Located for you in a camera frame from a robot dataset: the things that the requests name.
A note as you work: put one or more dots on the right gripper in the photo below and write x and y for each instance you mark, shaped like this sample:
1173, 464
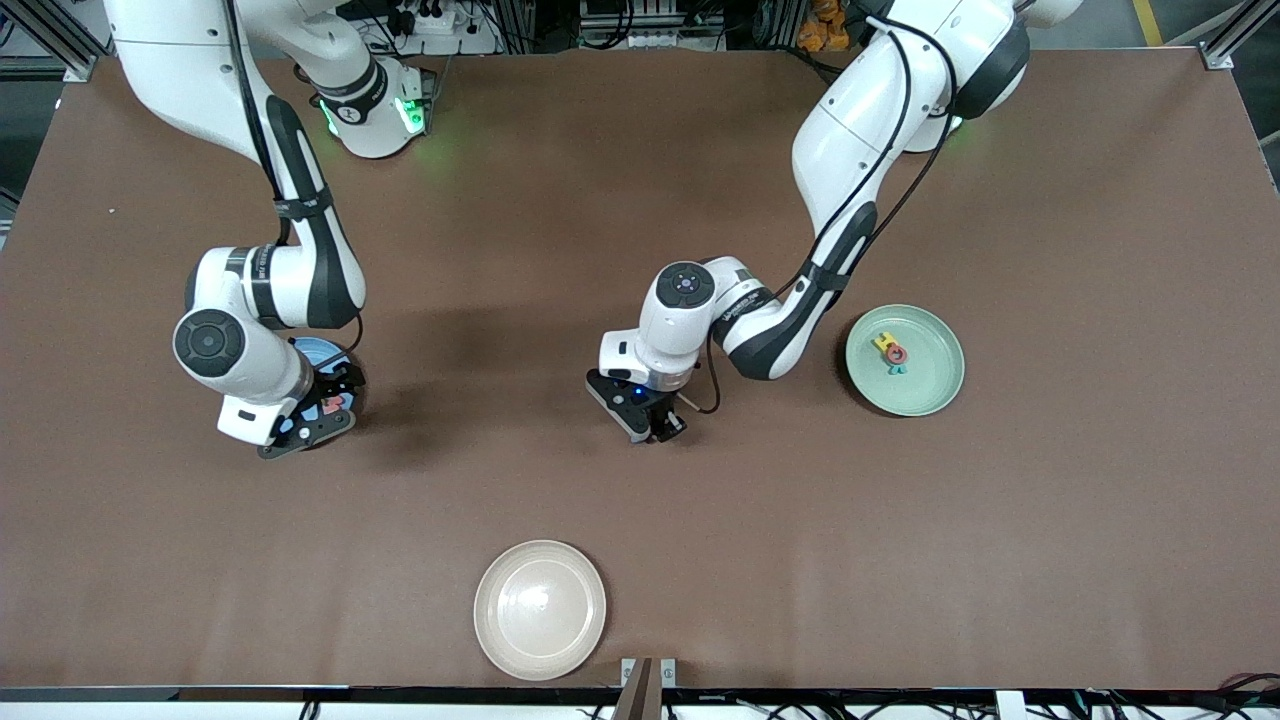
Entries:
335, 386

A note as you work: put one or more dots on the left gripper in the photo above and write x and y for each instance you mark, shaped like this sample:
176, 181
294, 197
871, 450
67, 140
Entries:
668, 423

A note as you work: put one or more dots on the red foam letter w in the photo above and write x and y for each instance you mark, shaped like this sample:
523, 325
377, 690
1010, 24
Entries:
335, 403

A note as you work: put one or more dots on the yellow foam letter H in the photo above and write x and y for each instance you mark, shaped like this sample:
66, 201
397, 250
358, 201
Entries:
881, 343

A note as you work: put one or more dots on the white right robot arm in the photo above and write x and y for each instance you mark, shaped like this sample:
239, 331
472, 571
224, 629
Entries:
180, 60

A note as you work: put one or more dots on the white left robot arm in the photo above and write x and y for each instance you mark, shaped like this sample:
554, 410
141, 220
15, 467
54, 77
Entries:
860, 120

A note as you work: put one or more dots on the blue plate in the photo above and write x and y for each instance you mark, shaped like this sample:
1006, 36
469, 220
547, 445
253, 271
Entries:
318, 352

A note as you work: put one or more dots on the beige plate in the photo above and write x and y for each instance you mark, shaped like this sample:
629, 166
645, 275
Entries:
540, 610

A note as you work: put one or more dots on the green plate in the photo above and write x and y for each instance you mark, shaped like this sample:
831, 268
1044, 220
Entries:
925, 390

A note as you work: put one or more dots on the white power strip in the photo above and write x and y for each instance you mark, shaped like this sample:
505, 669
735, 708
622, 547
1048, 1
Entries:
460, 40

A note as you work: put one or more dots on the orange packets bag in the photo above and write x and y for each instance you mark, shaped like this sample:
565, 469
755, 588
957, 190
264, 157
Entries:
820, 30

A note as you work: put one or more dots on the metal camera pole bracket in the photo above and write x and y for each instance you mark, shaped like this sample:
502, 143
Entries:
648, 690

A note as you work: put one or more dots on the aluminium frame post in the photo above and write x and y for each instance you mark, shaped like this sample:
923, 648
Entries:
60, 45
1225, 40

